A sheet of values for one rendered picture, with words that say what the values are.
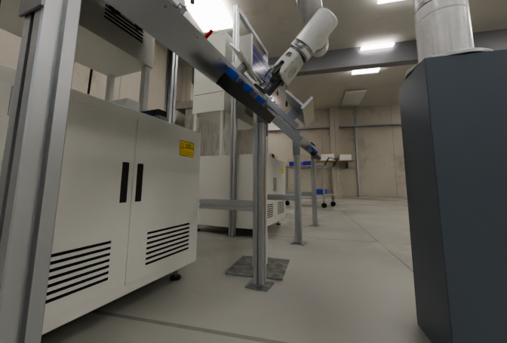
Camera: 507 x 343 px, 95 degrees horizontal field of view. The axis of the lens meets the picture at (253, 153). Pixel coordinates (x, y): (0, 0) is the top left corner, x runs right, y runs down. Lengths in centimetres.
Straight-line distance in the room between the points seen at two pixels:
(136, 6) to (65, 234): 53
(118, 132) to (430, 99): 83
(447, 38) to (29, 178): 88
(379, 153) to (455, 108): 870
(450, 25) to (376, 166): 858
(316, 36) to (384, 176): 864
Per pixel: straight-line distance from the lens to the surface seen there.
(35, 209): 37
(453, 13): 87
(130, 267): 86
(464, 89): 75
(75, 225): 74
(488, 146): 74
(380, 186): 932
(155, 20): 54
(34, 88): 37
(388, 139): 955
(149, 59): 143
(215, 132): 474
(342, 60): 562
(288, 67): 85
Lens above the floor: 39
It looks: 8 degrees up
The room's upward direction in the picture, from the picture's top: straight up
